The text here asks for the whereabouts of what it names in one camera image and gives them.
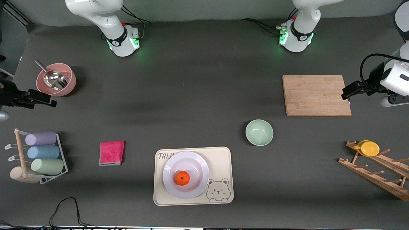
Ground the black metal rail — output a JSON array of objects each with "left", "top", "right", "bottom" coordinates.
[{"left": 3, "top": 0, "right": 32, "bottom": 26}]

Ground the white round plate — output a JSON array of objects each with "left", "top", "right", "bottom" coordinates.
[{"left": 162, "top": 151, "right": 210, "bottom": 200}]

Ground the metal scoop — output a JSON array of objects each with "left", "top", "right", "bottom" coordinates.
[{"left": 35, "top": 59, "right": 68, "bottom": 91}]

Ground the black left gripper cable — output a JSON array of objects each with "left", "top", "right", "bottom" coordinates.
[{"left": 360, "top": 53, "right": 409, "bottom": 87}]

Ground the black right arm base cable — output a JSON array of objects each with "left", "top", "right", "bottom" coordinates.
[{"left": 121, "top": 5, "right": 151, "bottom": 40}]

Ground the black left arm base cable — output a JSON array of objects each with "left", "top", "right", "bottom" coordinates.
[{"left": 241, "top": 18, "right": 288, "bottom": 36}]

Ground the pink bowl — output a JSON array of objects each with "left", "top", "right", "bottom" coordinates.
[{"left": 36, "top": 63, "right": 77, "bottom": 97}]

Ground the beige bear print tray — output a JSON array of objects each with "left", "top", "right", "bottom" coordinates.
[{"left": 153, "top": 146, "right": 234, "bottom": 206}]

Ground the orange fruit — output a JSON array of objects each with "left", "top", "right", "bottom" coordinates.
[{"left": 175, "top": 171, "right": 190, "bottom": 186}]

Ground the dark grey table mat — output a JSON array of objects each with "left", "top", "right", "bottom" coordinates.
[{"left": 0, "top": 13, "right": 409, "bottom": 229}]

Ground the black loose cable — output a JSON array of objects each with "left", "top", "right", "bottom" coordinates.
[{"left": 50, "top": 197, "right": 96, "bottom": 229}]

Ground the blue cup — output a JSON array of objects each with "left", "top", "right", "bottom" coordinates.
[{"left": 27, "top": 145, "right": 60, "bottom": 159}]

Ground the wooden cutting board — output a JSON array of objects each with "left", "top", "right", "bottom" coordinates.
[{"left": 282, "top": 75, "right": 352, "bottom": 117}]

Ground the pink folded cloth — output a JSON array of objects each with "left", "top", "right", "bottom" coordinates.
[{"left": 99, "top": 141, "right": 125, "bottom": 166}]

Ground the white wire cup rack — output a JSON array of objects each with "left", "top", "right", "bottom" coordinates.
[{"left": 4, "top": 128, "right": 68, "bottom": 185}]

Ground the wooden peg drying rack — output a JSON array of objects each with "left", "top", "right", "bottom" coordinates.
[{"left": 338, "top": 141, "right": 409, "bottom": 202}]

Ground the light green bowl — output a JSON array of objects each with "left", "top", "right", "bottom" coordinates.
[{"left": 245, "top": 119, "right": 274, "bottom": 147}]

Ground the purple cup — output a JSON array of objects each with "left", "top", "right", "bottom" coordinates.
[{"left": 25, "top": 131, "right": 57, "bottom": 146}]

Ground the black arm base cable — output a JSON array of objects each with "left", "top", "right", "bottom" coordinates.
[
  {"left": 121, "top": 5, "right": 151, "bottom": 40},
  {"left": 241, "top": 18, "right": 288, "bottom": 36}
]

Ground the beige cup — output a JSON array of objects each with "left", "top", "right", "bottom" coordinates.
[{"left": 10, "top": 166, "right": 42, "bottom": 184}]

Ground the yellow mug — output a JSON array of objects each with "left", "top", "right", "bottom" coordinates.
[{"left": 353, "top": 140, "right": 380, "bottom": 157}]

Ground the green cup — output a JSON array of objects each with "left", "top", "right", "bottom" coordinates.
[{"left": 31, "top": 158, "right": 64, "bottom": 175}]

